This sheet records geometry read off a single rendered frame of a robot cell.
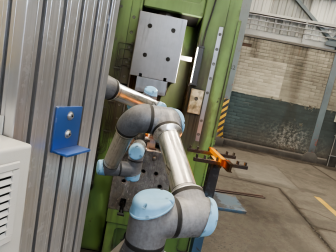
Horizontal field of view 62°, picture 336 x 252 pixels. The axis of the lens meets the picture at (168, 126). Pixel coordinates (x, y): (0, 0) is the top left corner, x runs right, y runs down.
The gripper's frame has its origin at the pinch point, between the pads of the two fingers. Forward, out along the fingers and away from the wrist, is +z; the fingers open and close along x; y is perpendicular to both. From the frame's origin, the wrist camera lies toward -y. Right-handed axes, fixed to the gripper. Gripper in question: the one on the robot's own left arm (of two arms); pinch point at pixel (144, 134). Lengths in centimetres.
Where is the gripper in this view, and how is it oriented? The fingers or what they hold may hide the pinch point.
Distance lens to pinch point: 178.9
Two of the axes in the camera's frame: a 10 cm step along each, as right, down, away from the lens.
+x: 9.8, 1.9, 0.1
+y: -1.1, 6.0, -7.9
